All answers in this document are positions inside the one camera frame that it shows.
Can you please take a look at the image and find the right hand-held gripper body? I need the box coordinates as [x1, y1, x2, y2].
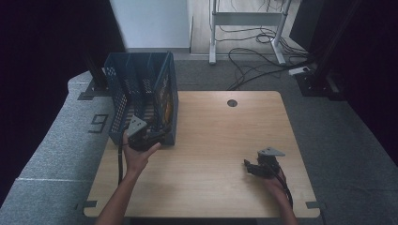
[256, 147, 286, 180]

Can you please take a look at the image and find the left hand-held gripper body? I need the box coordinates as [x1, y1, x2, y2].
[126, 115, 156, 153]

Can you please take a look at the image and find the blue cartoon picture book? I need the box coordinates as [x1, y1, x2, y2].
[154, 51, 175, 129]

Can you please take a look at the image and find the blue plastic file rack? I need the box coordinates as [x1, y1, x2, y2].
[103, 52, 180, 146]

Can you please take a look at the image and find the person's left hand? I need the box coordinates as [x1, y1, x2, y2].
[122, 130, 162, 176]

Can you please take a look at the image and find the person's right hand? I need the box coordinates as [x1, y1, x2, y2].
[262, 170, 287, 201]

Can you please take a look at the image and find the black stand with wide base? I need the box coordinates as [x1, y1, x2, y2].
[294, 0, 364, 101]

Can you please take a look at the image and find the white power strip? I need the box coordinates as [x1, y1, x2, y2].
[288, 66, 311, 77]

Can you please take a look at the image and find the white board panel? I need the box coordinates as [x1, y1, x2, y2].
[109, 0, 191, 53]

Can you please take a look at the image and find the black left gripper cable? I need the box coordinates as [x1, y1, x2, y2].
[116, 137, 130, 186]

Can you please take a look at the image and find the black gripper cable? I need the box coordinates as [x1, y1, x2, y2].
[116, 137, 130, 186]
[266, 162, 294, 209]

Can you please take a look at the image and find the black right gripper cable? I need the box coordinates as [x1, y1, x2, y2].
[266, 162, 294, 209]

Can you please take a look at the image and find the black stand with slim post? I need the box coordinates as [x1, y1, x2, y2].
[78, 55, 113, 101]

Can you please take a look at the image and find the tangle of black floor cables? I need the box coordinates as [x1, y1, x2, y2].
[215, 0, 314, 92]

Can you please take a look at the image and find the white metal stand frame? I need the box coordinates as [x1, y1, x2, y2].
[208, 0, 294, 66]

